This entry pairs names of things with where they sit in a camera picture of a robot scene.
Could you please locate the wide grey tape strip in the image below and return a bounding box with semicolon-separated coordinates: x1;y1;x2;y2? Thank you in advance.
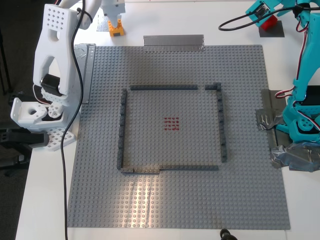
143;34;206;53

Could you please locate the flat grey tape piece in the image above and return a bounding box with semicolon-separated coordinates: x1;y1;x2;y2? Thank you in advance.
260;88;288;149

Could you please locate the black knob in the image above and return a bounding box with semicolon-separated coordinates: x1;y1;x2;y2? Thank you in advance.
219;228;239;240

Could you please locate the small crumpled grey tape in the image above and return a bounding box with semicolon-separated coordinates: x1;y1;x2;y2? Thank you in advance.
255;108;286;131

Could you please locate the short dark grey corner brick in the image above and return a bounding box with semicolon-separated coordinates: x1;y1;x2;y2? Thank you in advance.
204;82;222;91

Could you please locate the light grey brick strip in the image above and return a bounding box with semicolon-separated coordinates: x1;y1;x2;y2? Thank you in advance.
120;166;162;175

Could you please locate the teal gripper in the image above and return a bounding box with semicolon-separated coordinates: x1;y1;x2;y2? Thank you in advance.
271;0;300;19

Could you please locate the black table clamp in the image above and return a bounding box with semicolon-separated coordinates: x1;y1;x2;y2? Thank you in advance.
0;127;50;151

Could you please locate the small red lego cube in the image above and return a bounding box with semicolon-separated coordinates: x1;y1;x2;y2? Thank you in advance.
260;14;278;32

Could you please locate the black clamp foot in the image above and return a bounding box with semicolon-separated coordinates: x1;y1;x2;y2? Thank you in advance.
0;147;33;177

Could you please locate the teal wrist camera box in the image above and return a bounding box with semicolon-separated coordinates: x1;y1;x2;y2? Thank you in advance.
244;0;274;28

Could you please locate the yellow lego cube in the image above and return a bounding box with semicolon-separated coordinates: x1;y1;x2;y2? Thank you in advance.
107;18;125;38

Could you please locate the large crumpled grey tape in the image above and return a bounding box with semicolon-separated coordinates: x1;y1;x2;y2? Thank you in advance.
269;141;320;174

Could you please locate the black thin stand leg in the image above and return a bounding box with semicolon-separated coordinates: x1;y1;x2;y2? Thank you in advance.
0;27;14;95

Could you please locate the white arm servo wire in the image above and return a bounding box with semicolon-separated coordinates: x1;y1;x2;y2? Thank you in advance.
32;83;52;106

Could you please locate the grey lego baseplate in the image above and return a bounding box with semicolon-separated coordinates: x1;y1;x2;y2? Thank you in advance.
67;44;292;231

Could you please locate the black looped camera cable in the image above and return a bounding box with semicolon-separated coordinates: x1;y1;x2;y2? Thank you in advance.
218;4;320;32

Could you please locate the long dark grey brick wall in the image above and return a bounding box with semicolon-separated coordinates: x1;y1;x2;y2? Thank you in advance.
116;88;129;171
129;84;199;92
216;88;228;164
159;164;220;172

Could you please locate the teal arm servo wire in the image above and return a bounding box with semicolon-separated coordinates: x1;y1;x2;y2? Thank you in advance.
274;12;311;100

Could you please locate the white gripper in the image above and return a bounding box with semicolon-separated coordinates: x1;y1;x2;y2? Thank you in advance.
101;0;126;27

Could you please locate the long grey tape strip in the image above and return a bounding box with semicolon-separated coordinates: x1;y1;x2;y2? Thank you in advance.
73;43;97;105

